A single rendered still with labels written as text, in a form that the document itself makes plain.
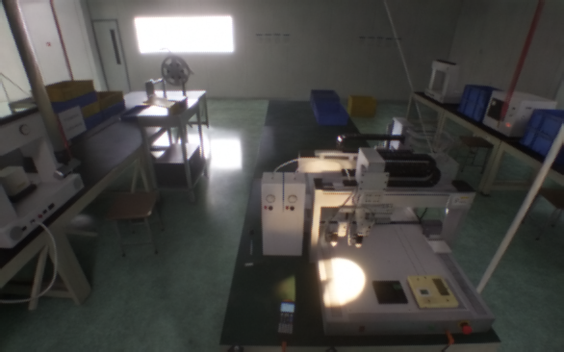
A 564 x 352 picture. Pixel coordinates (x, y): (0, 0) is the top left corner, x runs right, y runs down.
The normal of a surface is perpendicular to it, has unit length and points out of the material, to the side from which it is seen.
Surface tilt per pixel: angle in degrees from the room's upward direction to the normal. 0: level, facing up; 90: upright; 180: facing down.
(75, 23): 90
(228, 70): 90
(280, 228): 90
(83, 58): 90
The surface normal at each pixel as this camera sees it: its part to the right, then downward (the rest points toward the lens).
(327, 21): -0.01, 0.47
